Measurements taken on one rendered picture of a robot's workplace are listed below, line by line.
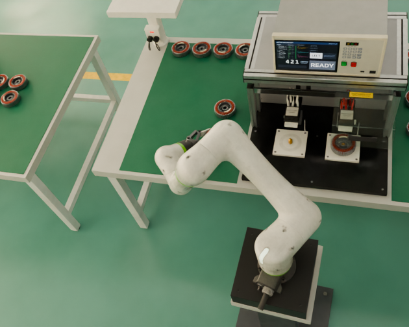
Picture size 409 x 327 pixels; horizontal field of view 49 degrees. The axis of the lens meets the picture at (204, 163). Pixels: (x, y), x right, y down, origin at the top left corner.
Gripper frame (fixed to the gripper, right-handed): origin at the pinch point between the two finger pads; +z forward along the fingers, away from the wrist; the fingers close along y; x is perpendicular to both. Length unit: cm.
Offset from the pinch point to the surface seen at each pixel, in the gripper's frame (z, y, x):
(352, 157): 23, 60, 15
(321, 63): 10, 36, 52
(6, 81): -38, -135, -21
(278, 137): 14.3, 26.1, 9.5
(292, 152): 11.3, 36.6, 7.9
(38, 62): -17, -135, -12
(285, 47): -1, 23, 56
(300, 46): 2, 29, 58
